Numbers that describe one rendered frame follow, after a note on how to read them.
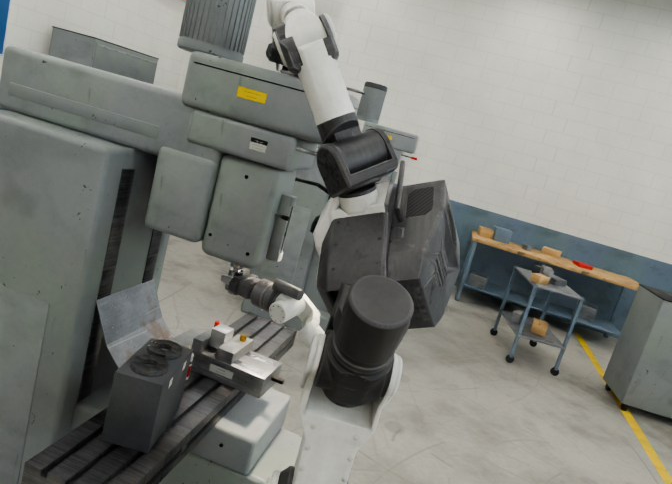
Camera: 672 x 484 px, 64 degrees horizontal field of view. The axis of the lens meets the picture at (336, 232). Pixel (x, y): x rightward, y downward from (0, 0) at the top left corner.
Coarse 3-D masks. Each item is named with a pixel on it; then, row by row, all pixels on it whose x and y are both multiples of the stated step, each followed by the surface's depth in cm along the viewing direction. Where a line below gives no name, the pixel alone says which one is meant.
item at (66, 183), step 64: (0, 128) 161; (64, 128) 169; (0, 192) 164; (64, 192) 159; (128, 192) 168; (0, 256) 167; (64, 256) 162; (128, 256) 180; (0, 320) 170; (64, 320) 164; (0, 384) 173; (64, 384) 168; (0, 448) 176
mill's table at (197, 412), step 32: (256, 320) 230; (256, 352) 204; (192, 384) 169; (224, 384) 172; (96, 416) 140; (192, 416) 151; (64, 448) 125; (96, 448) 128; (128, 448) 131; (160, 448) 134; (192, 448) 150; (32, 480) 118; (64, 480) 116; (96, 480) 119; (128, 480) 121; (160, 480) 134
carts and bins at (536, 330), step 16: (512, 272) 603; (528, 272) 586; (544, 272) 550; (544, 288) 524; (560, 288) 544; (528, 304) 528; (496, 320) 612; (512, 320) 571; (528, 320) 597; (528, 336) 537; (544, 336) 550; (512, 352) 538; (560, 352) 535
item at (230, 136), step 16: (192, 112) 158; (192, 128) 158; (208, 128) 157; (224, 128) 156; (240, 128) 155; (256, 128) 154; (208, 144) 158; (224, 144) 157; (240, 144) 155; (256, 144) 154; (272, 144) 153; (288, 144) 152; (304, 144) 160; (256, 160) 155; (272, 160) 154; (288, 160) 153; (304, 160) 165
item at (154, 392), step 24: (144, 360) 134; (168, 360) 139; (120, 384) 128; (144, 384) 128; (168, 384) 132; (120, 408) 129; (144, 408) 129; (168, 408) 139; (120, 432) 130; (144, 432) 130
